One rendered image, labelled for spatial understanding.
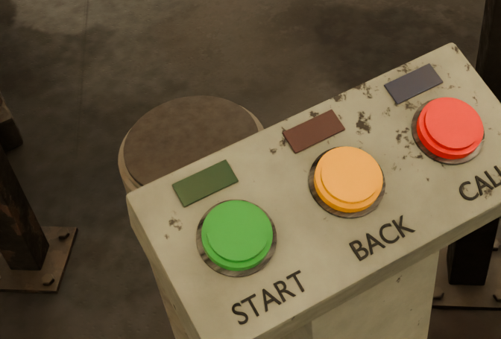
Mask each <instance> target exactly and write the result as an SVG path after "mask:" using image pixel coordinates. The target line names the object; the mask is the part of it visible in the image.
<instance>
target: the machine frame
mask: <svg viewBox="0 0 501 339"><path fill-rule="evenodd" d="M0 144H1V146H2V148H3V150H4V152H6V151H8V150H11V149H13V148H16V147H18V146H20V145H21V144H23V138H22V135H21V133H20V132H19V128H18V127H17V125H16V122H15V120H14V118H13V116H12V114H11V112H10V110H9V108H8V106H7V104H6V102H5V100H4V98H3V96H2V94H1V92H0Z"/></svg>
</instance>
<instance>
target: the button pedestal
mask: <svg viewBox="0 0 501 339"><path fill-rule="evenodd" d="M428 63H430V64H431V66H432V67H433V69H434V70H435V71H436V72H437V74H438V75H439V77H440V78H441V79H442V80H443V83H442V84H439V85H437V86H435V87H433V88H431V89H429V90H427V91H425V92H423V93H421V94H419V95H416V96H414V97H413V98H410V99H409V100H407V101H404V102H403V103H401V104H396V103H395V101H394V99H393V98H392V97H391V96H390V94H389V93H388V91H387V90H386V88H385V87H384V84H386V83H388V82H390V81H392V80H395V79H397V78H399V77H401V76H403V75H406V74H408V73H409V72H412V71H414V70H415V69H419V68H420V67H422V66H425V65H426V64H428ZM437 98H457V99H459V100H461V101H463V102H465V103H467V104H469V105H470V106H472V108H474V109H475V111H476V112H477V113H478V114H479V117H480V118H481V120H482V124H483V130H484V131H483V137H482V141H481V142H480V143H479V145H478V147H477V148H476V149H475V151H474V152H472V153H471V154H470V155H468V156H466V157H464V158H461V159H445V158H442V157H439V156H437V155H435V154H433V153H432V152H431V151H429V150H428V149H427V148H426V147H425V146H424V145H423V143H422V142H421V140H420V139H419V136H418V132H417V120H418V116H419V115H420V113H421V111H422V109H423V108H424V107H425V106H426V105H427V104H428V103H429V102H430V101H433V100H435V99H437ZM329 110H333V112H334V113H335V114H336V116H337V117H338V119H339V120H340V122H341V123H342V124H343V126H344V128H345V130H344V131H342V132H340V133H338V134H336V135H334V136H332V137H329V138H328V139H325V140H323V141H322V142H319V143H317V144H316V145H313V146H312V147H310V148H307V149H305V150H303V151H301V152H299V153H294V151H293V150H292V148H291V146H290V145H289V143H288V142H287V140H286V138H285V137H284V135H283V132H284V131H286V130H289V129H291V128H293V127H295V126H297V125H299V124H302V123H304V122H305V121H308V120H310V119H311V118H314V117H316V116H318V115H320V114H322V113H325V112H326V111H329ZM339 147H353V148H358V149H361V150H363V151H365V152H366V153H368V154H370V155H371V156H372V157H373V158H374V159H375V160H376V162H377V163H378V165H379V167H380V169H381V172H382V189H381V192H380V193H379V196H378V197H377V199H376V200H375V201H374V203H373V204H371V205H370V206H369V207H368V208H366V209H364V210H362V211H360V212H340V211H338V210H336V209H333V208H331V207H330V206H328V205H327V204H326V203H325V202H324V201H323V200H322V199H321V198H320V197H319V195H318V193H317V192H316V189H315V184H314V174H315V169H316V167H317V164H318V162H319V160H320V159H321V157H322V156H323V155H324V154H325V153H327V152H328V151H331V150H332V149H334V148H339ZM225 159H226V160H227V162H228V163H229V165H230V167H231V168H232V170H233V172H234V174H235V175H236V177H237V179H238V180H239V181H238V182H237V183H234V184H232V185H231V186H228V187H226V188H224V189H222V190H220V191H217V192H216V193H214V194H211V195H210V196H208V197H205V198H204V199H202V200H199V201H197V202H195V203H193V204H191V205H189V206H187V207H183V204H182V203H181V202H180V199H179V197H178V196H177V194H176V192H175V190H174V189H173V187H172V184H174V183H176V182H178V181H180V180H182V179H185V178H187V177H189V176H191V175H193V174H195V173H198V172H199V171H202V170H204V169H205V168H208V167H210V166H212V165H214V164H216V163H218V162H220V161H222V160H225ZM231 200H242V201H246V202H249V203H252V204H253V205H255V206H257V207H259V208H260V209H261V210H262V211H263V212H264V213H265V214H266V215H267V217H268V219H269V221H270V222H271V226H272V231H273V239H272V243H271V247H270V250H269V252H268V254H267V256H266V257H265V258H264V259H263V260H262V261H261V262H260V263H259V264H258V265H257V266H255V267H252V268H251V269H248V270H241V271H233V270H226V269H224V268H222V267H219V266H218V265H216V264H215V263H214V262H212V261H211V260H210V258H209V257H208V256H207V254H206V253H205V251H204V249H203V245H202V241H201V231H202V226H203V223H204V220H205V218H206V216H207V215H208V214H209V212H210V211H211V210H212V209H214V208H215V207H216V206H217V205H219V204H221V203H224V202H227V201H231ZM126 202H127V210H128V214H129V218H130V225H131V227H132V229H133V231H134V233H135V235H136V237H137V238H138V240H139V243H140V244H141V246H142V249H143V250H144V252H145V255H146V256H147V257H148V260H149V262H150V263H151V266H152V268H153V269H154V272H155V274H156V275H157V277H158V279H159V281H160V283H161V285H162V287H163V289H164V291H165V293H166V295H167V297H168V298H169V300H170V302H171V304H172V306H173V308H174V310H175V312H176V314H177V316H178V318H179V319H180V322H181V323H182V325H183V327H184V329H185V331H186V333H187V335H188V337H189V339H427V336H428V331H429V321H430V314H431V309H432V299H433V294H434V288H435V277H436V272H437V266H438V257H439V251H440V250H441V249H442V248H444V247H446V246H448V245H449V244H452V243H453V242H455V241H457V240H459V239H460V238H462V237H464V236H466V235H468V234H469V233H471V232H473V231H475V230H476V229H478V228H480V227H482V226H484V225H486V224H488V223H489V222H491V221H493V220H495V219H496V218H498V217H500V216H501V103H500V102H499V101H498V99H497V98H496V96H495V95H494V94H493V92H492V91H491V90H490V89H489V88H488V86H487V85H486V84H485V82H484V81H483V79H481V77H480V76H479V75H478V73H477V72H476V70H475V69H474V68H473V67H472V65H471V64H470V63H469V62H468V60H467V59H466V57H465V56H464V55H463V54H462V53H461V51H460V50H459V48H458V47H457V46H456V45H455V44H454V43H452V42H451V43H448V44H446V45H444V46H442V47H440V48H437V49H435V50H434V51H431V52H429V53H427V54H425V55H423V56H421V57H419V58H416V59H414V60H412V61H410V62H408V63H405V64H403V65H401V66H399V67H397V68H395V69H392V70H391V71H389V72H386V73H385V74H382V75H380V76H378V77H375V78H374V79H371V80H369V81H367V82H365V83H363V84H360V85H358V86H356V87H354V88H352V89H349V90H347V91H346V92H343V93H341V94H340V95H337V96H335V97H333V98H331V99H329V100H326V101H324V102H322V103H320V104H318V105H315V106H313V107H311V108H309V109H307V110H304V111H303V112H301V113H298V114H297V115H293V116H292V117H290V118H287V119H286V120H284V121H281V122H279V123H277V124H275V125H273V126H270V127H268V128H266V129H264V130H262V131H259V132H258V133H255V134H253V135H252V136H249V137H247V138H245V139H243V140H241V141H239V142H236V143H234V144H232V145H230V146H228V147H225V148H223V149H221V150H219V151H217V152H215V153H212V154H210V155H209V156H206V157H204V158H202V159H199V160H198V161H196V162H193V163H191V164H189V165H187V166H185V167H183V168H180V169H178V170H176V171H174V172H172V173H170V174H167V175H165V176H164V177H161V178H159V179H157V180H155V181H153V182H151V183H148V184H146V185H144V186H142V187H140V188H137V189H135V190H133V191H131V192H129V193H128V194H127V195H126Z"/></svg>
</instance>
